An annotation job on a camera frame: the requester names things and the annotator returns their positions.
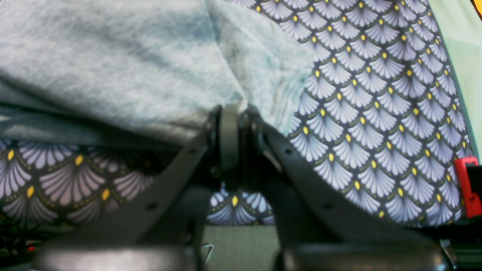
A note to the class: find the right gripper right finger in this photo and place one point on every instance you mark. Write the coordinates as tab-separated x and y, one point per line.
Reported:
318	228

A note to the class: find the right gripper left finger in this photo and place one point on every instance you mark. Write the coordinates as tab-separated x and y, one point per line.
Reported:
162	228

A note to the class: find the grey T-shirt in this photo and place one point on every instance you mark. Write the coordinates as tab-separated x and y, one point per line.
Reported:
117	71

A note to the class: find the fan-patterned purple tablecloth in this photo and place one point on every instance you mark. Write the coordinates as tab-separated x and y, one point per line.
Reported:
380	121

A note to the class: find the red table clamp right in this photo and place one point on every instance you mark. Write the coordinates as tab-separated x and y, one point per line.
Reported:
469	174

